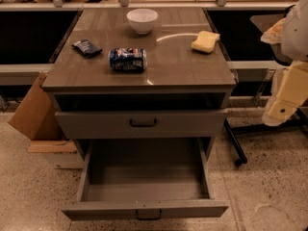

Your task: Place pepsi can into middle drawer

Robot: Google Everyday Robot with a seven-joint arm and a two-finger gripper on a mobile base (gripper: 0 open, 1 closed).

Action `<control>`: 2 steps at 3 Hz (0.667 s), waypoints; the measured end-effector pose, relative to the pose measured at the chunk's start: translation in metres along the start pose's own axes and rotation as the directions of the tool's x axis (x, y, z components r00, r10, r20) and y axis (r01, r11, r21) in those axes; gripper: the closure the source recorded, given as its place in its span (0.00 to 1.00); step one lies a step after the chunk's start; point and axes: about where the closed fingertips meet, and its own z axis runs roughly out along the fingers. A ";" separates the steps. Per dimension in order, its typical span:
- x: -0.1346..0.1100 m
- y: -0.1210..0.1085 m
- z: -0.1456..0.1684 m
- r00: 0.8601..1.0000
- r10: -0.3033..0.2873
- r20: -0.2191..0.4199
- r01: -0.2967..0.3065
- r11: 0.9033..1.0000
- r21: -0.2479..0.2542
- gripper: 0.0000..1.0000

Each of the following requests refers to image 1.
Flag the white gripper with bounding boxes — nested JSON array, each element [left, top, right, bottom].
[[261, 0, 308, 126]]

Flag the blue pepsi can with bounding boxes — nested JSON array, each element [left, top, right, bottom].
[[109, 48, 147, 71]]

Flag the closed top drawer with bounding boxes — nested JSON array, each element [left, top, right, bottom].
[[55, 110, 226, 139]]

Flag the grey drawer cabinet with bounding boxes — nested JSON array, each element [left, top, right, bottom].
[[41, 6, 238, 222]]

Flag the open middle drawer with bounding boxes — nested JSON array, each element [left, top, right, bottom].
[[63, 138, 228, 220]]

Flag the yellow sponge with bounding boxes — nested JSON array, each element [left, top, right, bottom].
[[192, 31, 220, 53]]

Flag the white ceramic bowl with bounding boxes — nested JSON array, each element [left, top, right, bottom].
[[126, 9, 158, 35]]

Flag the dark blue snack packet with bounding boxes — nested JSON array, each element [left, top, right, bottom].
[[71, 39, 102, 58]]

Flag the brown cardboard box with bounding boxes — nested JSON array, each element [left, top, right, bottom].
[[8, 72, 85, 169]]

